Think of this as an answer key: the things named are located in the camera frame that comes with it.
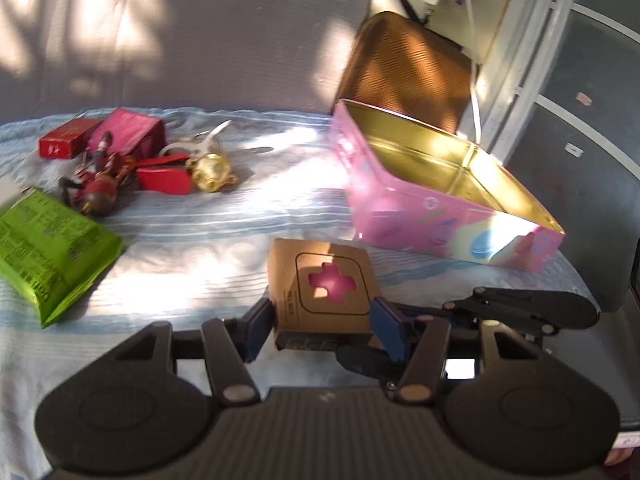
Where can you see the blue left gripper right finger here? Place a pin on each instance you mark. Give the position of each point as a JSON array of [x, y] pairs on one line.
[[396, 326]]

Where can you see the pink tin box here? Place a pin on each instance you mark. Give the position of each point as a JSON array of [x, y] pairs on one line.
[[416, 188]]

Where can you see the red toy figure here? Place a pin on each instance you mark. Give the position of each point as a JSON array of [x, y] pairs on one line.
[[94, 188]]

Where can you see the brown woven cushion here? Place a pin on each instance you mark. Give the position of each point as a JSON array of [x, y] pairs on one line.
[[403, 67]]

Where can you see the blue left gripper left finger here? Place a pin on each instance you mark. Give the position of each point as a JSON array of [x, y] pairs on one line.
[[255, 327]]

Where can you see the small red box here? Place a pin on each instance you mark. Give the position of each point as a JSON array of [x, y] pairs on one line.
[[68, 140]]

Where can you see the white door frame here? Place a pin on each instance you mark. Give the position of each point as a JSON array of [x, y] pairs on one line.
[[518, 66]]

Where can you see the green snack packet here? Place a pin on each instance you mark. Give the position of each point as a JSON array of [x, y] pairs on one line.
[[52, 255]]

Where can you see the brown cardboard box pink cross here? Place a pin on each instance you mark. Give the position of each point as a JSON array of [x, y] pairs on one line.
[[321, 292]]

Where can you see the gold bear keychain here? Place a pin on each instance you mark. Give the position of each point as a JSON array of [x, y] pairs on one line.
[[211, 172]]

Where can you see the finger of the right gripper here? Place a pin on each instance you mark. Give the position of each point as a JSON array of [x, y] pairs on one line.
[[531, 312]]

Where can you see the grey sofa backrest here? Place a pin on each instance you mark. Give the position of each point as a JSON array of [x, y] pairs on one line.
[[66, 56]]

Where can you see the red clip toy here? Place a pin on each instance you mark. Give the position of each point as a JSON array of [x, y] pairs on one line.
[[166, 174]]

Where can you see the magenta cardboard box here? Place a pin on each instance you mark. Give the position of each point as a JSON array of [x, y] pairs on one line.
[[133, 134]]

